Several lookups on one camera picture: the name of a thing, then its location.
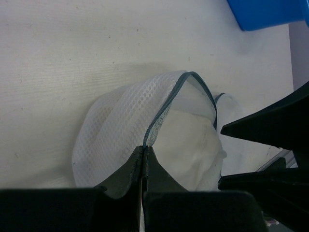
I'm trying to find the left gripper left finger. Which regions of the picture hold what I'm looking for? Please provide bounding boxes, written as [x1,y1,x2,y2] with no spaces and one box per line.
[0,146,143,232]

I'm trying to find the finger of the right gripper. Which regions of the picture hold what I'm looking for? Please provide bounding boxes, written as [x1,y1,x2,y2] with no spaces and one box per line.
[221,83,309,151]
[218,168,309,232]

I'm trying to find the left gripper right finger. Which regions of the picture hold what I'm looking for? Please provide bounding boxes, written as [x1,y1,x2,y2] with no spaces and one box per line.
[142,147,267,232]

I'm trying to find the white bra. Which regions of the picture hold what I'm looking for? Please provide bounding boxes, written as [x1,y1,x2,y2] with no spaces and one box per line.
[153,110,226,191]

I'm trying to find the white mesh laundry bag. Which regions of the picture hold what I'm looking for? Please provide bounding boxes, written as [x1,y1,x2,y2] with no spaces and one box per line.
[71,70,242,232]

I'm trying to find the blue plastic tub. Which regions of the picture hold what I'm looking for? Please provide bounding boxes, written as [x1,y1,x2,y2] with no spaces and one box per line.
[227,0,309,31]

